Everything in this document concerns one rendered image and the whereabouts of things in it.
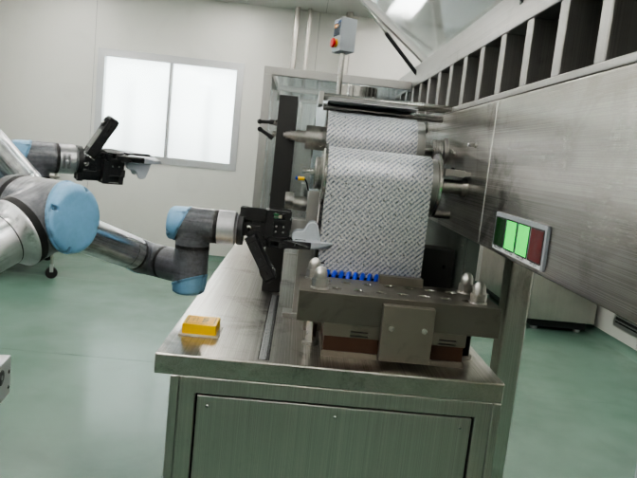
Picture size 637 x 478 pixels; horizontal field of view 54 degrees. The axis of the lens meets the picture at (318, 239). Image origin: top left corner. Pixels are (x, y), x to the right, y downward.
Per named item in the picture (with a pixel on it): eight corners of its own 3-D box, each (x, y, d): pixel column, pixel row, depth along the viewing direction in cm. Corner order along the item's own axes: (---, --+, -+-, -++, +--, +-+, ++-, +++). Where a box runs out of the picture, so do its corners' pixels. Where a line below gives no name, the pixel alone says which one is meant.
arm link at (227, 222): (214, 246, 135) (219, 240, 143) (235, 248, 135) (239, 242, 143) (217, 211, 134) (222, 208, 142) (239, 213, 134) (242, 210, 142)
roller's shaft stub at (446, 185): (432, 193, 147) (434, 174, 146) (462, 196, 147) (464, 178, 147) (436, 194, 143) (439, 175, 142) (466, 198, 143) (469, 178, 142)
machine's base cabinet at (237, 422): (245, 364, 377) (258, 223, 365) (351, 374, 379) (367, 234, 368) (136, 778, 127) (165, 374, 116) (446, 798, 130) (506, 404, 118)
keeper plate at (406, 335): (376, 357, 123) (383, 303, 121) (427, 361, 123) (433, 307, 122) (378, 361, 120) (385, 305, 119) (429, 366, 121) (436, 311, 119)
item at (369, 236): (316, 276, 141) (324, 194, 138) (418, 286, 142) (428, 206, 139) (316, 277, 140) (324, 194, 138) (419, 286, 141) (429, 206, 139)
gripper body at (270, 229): (294, 212, 135) (238, 207, 134) (290, 252, 136) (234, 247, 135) (294, 210, 142) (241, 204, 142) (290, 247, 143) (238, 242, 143)
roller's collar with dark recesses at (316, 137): (304, 149, 170) (306, 125, 170) (326, 151, 171) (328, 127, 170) (304, 148, 164) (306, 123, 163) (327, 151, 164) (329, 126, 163)
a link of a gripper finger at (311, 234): (335, 225, 136) (293, 220, 135) (332, 251, 136) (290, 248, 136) (335, 223, 139) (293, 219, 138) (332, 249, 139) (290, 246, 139)
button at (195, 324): (187, 324, 135) (188, 314, 134) (219, 327, 135) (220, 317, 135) (181, 334, 128) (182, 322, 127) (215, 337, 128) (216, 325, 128)
